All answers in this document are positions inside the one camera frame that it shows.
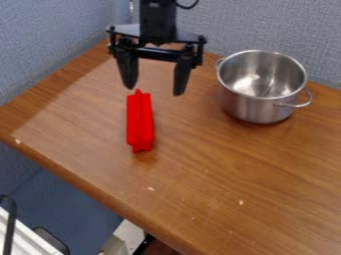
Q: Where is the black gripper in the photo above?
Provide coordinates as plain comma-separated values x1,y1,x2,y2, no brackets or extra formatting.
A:
108,24,207,96

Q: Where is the red star-shaped block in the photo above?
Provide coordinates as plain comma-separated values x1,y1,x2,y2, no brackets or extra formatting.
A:
128,90,156,152

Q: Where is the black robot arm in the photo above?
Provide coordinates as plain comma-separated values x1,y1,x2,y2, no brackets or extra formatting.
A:
108,0,207,96

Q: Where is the metal pot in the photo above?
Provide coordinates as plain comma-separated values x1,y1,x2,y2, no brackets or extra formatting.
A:
216,50,314,125

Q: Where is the white box below table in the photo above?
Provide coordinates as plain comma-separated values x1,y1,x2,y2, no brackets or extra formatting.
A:
0,207,61,255

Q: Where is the black cable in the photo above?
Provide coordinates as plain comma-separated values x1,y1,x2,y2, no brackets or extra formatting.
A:
0,194,19,255

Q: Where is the white table bracket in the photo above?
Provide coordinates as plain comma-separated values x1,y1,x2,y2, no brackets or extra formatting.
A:
100,220,146,255

